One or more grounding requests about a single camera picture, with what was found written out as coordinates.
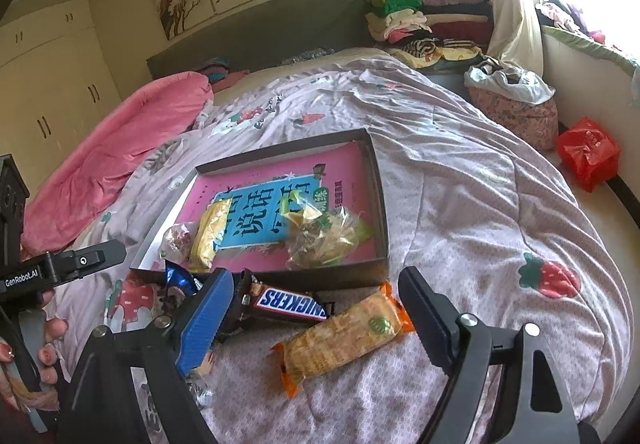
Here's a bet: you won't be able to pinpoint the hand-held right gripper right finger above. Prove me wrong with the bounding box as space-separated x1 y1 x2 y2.
397 266 581 444

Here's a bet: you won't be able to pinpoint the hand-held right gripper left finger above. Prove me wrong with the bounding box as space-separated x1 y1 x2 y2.
60 268 236 444

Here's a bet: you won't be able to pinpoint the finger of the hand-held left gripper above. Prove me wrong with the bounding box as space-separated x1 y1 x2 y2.
42 239 127 285

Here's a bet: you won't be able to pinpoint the blue cookie packet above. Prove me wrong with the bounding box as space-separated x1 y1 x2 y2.
162 260 201 297

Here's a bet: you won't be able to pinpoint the small clear yellow cake packet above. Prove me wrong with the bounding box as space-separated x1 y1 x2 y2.
182 354 217 410

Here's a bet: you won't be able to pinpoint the long yellow snack packet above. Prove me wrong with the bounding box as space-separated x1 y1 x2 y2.
190 198 233 272

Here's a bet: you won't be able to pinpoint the clear pink candy packet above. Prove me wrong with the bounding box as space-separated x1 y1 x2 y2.
159 221 196 265

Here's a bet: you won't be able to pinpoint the brown chocolate bar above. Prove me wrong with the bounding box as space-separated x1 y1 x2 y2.
234 269 335 325

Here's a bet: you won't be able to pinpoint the orange cracker packet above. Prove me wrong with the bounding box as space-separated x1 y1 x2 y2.
270 283 416 397

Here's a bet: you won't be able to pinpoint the shallow brown cardboard box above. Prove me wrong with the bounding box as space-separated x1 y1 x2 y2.
129 128 391 292

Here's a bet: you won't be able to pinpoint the clear cracker packet green print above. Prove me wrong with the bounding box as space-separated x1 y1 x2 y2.
286 209 375 271

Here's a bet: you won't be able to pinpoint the small yellow-green snack packet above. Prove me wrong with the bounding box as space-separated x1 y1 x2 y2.
279 189 326 242

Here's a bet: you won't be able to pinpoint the person's left hand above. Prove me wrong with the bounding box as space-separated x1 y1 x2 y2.
0 289 69 417

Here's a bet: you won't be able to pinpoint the pink blanket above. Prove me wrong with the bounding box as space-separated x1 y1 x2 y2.
20 71 251 257

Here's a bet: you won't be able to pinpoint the cream wardrobe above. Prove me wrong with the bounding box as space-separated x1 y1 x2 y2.
0 0 123 159

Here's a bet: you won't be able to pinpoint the pink and blue book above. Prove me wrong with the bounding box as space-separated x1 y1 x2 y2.
172 141 383 269

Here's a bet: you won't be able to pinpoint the floral fabric bag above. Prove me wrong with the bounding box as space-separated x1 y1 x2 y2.
470 84 559 152

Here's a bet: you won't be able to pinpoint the red plastic bag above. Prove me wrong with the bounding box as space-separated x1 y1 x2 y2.
556 118 622 193

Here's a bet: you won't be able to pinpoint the teal patterned cloth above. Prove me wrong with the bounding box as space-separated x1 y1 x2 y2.
200 56 251 84

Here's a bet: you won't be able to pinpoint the white plastic bag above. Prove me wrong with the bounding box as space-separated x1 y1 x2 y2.
464 56 556 104

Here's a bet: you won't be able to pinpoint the dark patterned cloth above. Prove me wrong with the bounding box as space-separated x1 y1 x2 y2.
280 48 337 67

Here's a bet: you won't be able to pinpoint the pile of folded clothes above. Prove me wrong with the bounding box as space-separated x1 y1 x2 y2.
365 0 493 69

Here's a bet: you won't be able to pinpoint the dark grey headboard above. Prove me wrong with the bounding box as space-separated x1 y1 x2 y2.
146 0 381 82

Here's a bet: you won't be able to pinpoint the dark clothes on windowsill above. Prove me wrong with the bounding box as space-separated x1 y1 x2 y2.
535 0 608 44

